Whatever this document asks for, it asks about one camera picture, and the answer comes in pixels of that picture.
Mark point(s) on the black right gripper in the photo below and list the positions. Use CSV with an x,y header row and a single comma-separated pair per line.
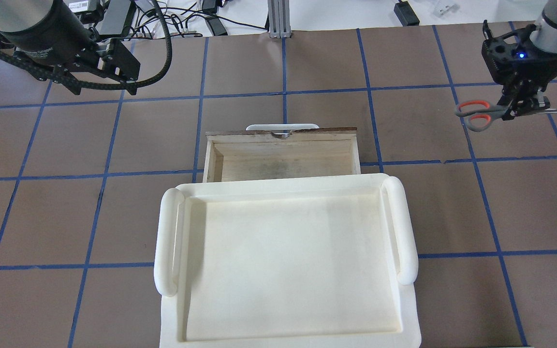
x,y
525,83

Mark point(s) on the grey orange handled scissors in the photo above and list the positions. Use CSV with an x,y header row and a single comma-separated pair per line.
x,y
480,115

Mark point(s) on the light wooden drawer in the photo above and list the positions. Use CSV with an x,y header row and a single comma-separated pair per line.
x,y
265,155

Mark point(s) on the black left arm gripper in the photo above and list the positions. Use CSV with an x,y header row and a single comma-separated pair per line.
x,y
112,60

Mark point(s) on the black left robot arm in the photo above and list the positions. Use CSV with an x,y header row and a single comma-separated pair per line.
x,y
32,24

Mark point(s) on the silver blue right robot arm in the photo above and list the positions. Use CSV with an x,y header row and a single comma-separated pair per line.
x,y
545,37

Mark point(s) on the black power adapter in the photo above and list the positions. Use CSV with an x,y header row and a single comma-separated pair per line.
x,y
406,14

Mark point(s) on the cream plastic tray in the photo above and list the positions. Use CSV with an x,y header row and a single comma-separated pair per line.
x,y
316,262

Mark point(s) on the brown paper table mat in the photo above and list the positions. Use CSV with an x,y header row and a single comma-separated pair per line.
x,y
81,180

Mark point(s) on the white drawer handle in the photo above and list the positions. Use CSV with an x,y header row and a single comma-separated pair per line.
x,y
281,127

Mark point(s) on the aluminium frame post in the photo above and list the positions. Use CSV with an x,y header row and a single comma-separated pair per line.
x,y
279,19

